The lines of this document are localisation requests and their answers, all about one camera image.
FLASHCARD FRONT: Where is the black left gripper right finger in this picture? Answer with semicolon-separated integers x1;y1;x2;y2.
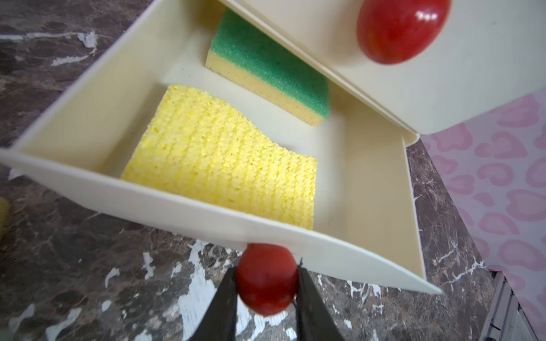
296;266;344;341

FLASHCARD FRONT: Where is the green and yellow scrub sponge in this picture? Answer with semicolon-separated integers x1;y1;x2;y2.
206;9;331;126

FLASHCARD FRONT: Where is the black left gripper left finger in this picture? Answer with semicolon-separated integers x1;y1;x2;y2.
189;267;238;341

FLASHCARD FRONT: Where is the red drawer knob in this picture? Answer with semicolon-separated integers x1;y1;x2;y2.
236;244;299;316
356;0;452;65

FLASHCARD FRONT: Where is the pale yellow cellulose sponge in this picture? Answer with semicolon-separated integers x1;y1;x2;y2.
121;85;318;230

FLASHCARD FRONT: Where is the red top drawer knob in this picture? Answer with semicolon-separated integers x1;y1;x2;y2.
356;0;452;65

